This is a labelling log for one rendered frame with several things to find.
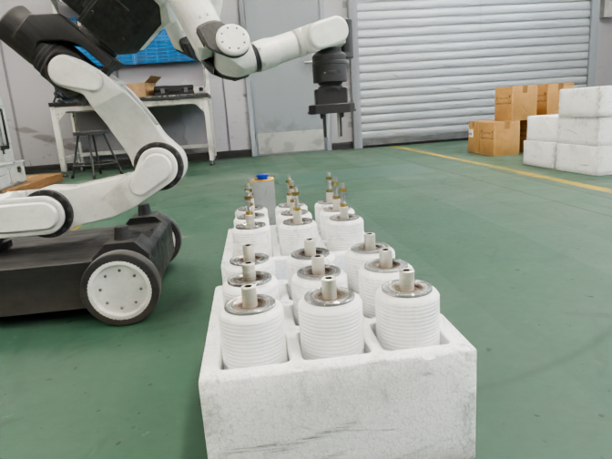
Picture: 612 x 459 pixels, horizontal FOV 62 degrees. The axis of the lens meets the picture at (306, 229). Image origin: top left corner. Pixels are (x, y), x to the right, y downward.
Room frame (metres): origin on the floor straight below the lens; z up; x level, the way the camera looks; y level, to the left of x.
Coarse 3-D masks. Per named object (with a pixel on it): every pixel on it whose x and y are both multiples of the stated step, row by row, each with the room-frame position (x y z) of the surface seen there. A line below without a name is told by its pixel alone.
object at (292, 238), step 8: (280, 224) 1.24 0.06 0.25; (312, 224) 1.22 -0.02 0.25; (280, 232) 1.22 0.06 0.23; (288, 232) 1.20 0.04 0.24; (296, 232) 1.19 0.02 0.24; (304, 232) 1.20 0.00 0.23; (312, 232) 1.21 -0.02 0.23; (280, 240) 1.23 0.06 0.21; (288, 240) 1.20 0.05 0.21; (296, 240) 1.19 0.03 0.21; (288, 248) 1.20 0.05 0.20; (296, 248) 1.19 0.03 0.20
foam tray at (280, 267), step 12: (276, 228) 1.52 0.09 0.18; (228, 240) 1.38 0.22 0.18; (276, 240) 1.34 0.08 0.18; (324, 240) 1.31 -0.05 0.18; (228, 252) 1.26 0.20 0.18; (276, 252) 1.22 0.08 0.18; (336, 252) 1.19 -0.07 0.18; (276, 264) 1.16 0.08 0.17; (336, 264) 1.17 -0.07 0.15; (276, 276) 1.16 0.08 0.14
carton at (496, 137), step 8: (480, 128) 4.82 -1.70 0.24; (488, 128) 4.66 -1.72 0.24; (496, 128) 4.55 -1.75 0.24; (504, 128) 4.55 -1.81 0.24; (512, 128) 4.56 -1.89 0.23; (480, 136) 4.82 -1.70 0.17; (488, 136) 4.66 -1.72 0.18; (496, 136) 4.55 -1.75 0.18; (504, 136) 4.55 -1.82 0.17; (512, 136) 4.56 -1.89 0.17; (480, 144) 4.82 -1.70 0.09; (488, 144) 4.65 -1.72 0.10; (496, 144) 4.55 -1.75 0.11; (504, 144) 4.55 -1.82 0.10; (512, 144) 4.56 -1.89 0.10; (480, 152) 4.82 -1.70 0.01; (488, 152) 4.65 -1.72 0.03; (496, 152) 4.55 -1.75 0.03; (504, 152) 4.55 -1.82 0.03; (512, 152) 4.56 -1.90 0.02
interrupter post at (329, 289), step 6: (324, 276) 0.72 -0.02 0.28; (330, 276) 0.72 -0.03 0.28; (324, 282) 0.70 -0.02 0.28; (330, 282) 0.70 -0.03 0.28; (324, 288) 0.70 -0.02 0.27; (330, 288) 0.70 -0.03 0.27; (336, 288) 0.71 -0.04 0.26; (324, 294) 0.70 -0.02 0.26; (330, 294) 0.70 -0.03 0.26; (336, 294) 0.71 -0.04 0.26
